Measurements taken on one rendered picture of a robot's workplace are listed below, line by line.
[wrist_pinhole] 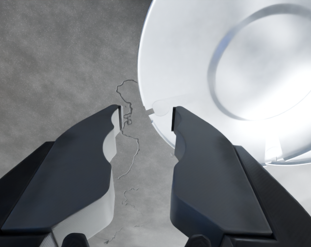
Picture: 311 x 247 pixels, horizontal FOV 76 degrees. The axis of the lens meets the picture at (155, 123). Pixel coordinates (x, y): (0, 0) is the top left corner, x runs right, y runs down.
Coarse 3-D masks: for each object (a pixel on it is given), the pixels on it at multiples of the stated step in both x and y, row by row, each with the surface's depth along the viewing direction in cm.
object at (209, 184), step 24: (192, 120) 10; (192, 144) 8; (216, 144) 8; (192, 168) 7; (216, 168) 7; (240, 168) 7; (192, 192) 6; (216, 192) 6; (240, 192) 6; (192, 216) 6; (216, 216) 6; (240, 216) 6; (264, 216) 6; (216, 240) 6
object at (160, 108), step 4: (160, 100) 24; (164, 100) 24; (152, 104) 24; (156, 104) 24; (160, 104) 24; (164, 104) 24; (156, 108) 25; (160, 108) 25; (164, 108) 25; (168, 108) 25; (156, 112) 25; (160, 112) 25; (164, 112) 25
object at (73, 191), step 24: (96, 120) 10; (120, 120) 12; (72, 144) 8; (96, 144) 8; (48, 168) 7; (72, 168) 7; (96, 168) 7; (24, 192) 6; (48, 192) 6; (72, 192) 6; (96, 192) 6; (24, 216) 5; (48, 216) 5; (72, 216) 6; (96, 216) 6
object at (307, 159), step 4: (308, 152) 30; (300, 156) 30; (304, 156) 30; (308, 156) 30; (272, 160) 30; (276, 160) 30; (280, 160) 30; (284, 160) 30; (288, 160) 30; (292, 160) 30; (296, 160) 30; (300, 160) 30; (304, 160) 30; (308, 160) 30; (268, 164) 30; (272, 164) 30; (276, 164) 30; (280, 164) 30; (284, 164) 30; (288, 164) 30; (292, 164) 30; (296, 164) 30; (300, 164) 30
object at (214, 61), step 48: (192, 0) 19; (240, 0) 19; (288, 0) 19; (144, 48) 21; (192, 48) 21; (240, 48) 20; (288, 48) 20; (144, 96) 24; (192, 96) 24; (240, 96) 23; (288, 96) 23; (240, 144) 28; (288, 144) 28
